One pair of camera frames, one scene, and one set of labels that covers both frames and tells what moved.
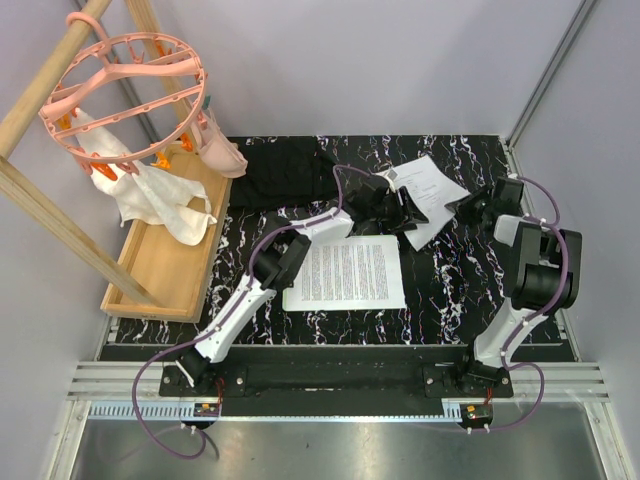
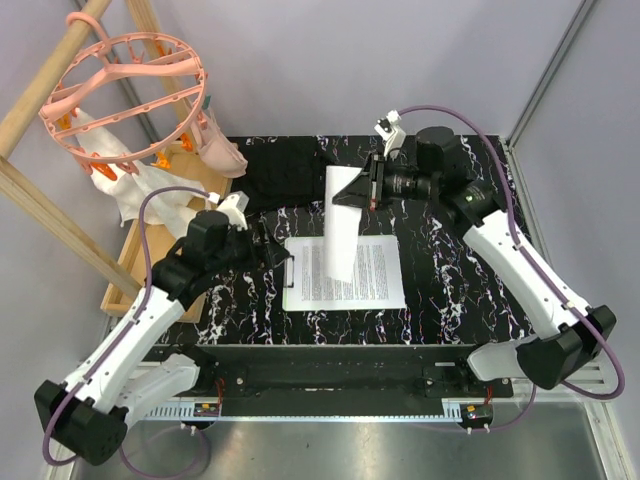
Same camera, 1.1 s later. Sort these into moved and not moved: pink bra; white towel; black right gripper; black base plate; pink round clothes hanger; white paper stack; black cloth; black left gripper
Moved: white paper stack; black right gripper; black left gripper
Not moved: black cloth; white towel; pink bra; black base plate; pink round clothes hanger
